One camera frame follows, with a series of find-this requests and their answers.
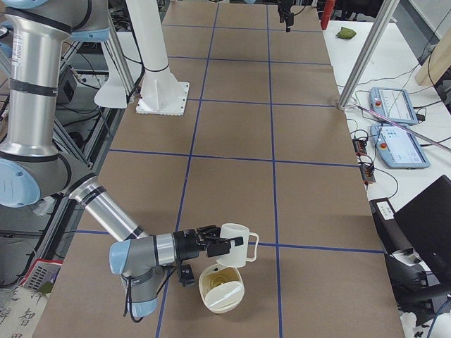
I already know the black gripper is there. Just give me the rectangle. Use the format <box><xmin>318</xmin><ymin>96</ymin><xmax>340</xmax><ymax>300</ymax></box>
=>
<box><xmin>173</xmin><ymin>225</ymin><xmax>244</xmax><ymax>261</ymax></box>
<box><xmin>277</xmin><ymin>0</ymin><xmax>295</xmax><ymax>32</ymax></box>

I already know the left teach pendant tablet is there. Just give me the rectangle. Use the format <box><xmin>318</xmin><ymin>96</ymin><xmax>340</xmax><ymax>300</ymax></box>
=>
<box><xmin>369</xmin><ymin>87</ymin><xmax>419</xmax><ymax>125</ymax></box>

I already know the right teach pendant tablet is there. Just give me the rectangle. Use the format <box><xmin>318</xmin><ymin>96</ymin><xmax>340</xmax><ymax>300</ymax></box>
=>
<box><xmin>370</xmin><ymin>123</ymin><xmax>431</xmax><ymax>169</ymax></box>

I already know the cream bin with swing lid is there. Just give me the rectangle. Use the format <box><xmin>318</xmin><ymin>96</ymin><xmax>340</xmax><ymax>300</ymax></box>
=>
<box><xmin>199</xmin><ymin>264</ymin><xmax>245</xmax><ymax>314</ymax></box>

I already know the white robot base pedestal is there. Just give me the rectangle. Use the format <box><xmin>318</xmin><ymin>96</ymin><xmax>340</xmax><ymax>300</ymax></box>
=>
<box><xmin>126</xmin><ymin>0</ymin><xmax>190</xmax><ymax>116</ymax></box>

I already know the brown table mat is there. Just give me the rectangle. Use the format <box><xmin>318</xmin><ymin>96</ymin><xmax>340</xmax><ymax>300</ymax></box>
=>
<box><xmin>35</xmin><ymin>1</ymin><xmax>404</xmax><ymax>337</ymax></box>

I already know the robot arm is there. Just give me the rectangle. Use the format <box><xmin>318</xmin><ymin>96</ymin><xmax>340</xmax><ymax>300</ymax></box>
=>
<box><xmin>1</xmin><ymin>1</ymin><xmax>245</xmax><ymax>323</ymax></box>

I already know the green bean bag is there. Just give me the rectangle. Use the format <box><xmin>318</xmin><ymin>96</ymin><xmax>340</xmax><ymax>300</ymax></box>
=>
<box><xmin>336</xmin><ymin>27</ymin><xmax>357</xmax><ymax>40</ymax></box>

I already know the white plastic basket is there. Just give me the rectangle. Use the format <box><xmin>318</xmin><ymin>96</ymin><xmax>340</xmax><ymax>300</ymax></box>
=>
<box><xmin>19</xmin><ymin>259</ymin><xmax>63</xmax><ymax>293</ymax></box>

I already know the wooden block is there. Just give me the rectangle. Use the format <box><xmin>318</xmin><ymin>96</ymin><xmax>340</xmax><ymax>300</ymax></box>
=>
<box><xmin>415</xmin><ymin>30</ymin><xmax>451</xmax><ymax>86</ymax></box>

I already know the teach pendant tablet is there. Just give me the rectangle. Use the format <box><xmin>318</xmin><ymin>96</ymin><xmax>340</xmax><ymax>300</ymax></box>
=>
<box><xmin>370</xmin><ymin>123</ymin><xmax>431</xmax><ymax>169</ymax></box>
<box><xmin>369</xmin><ymin>87</ymin><xmax>419</xmax><ymax>125</ymax></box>

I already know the aluminium frame post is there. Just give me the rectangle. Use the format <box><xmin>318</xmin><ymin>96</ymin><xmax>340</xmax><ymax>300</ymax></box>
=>
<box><xmin>337</xmin><ymin>0</ymin><xmax>400</xmax><ymax>111</ymax></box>

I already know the white ribbed plastic mug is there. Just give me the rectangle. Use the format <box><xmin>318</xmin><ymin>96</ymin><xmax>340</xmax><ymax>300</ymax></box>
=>
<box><xmin>216</xmin><ymin>223</ymin><xmax>259</xmax><ymax>268</ymax></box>

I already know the silver metal rod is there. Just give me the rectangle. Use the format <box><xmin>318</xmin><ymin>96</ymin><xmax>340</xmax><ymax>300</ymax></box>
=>
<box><xmin>351</xmin><ymin>104</ymin><xmax>451</xmax><ymax>152</ymax></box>

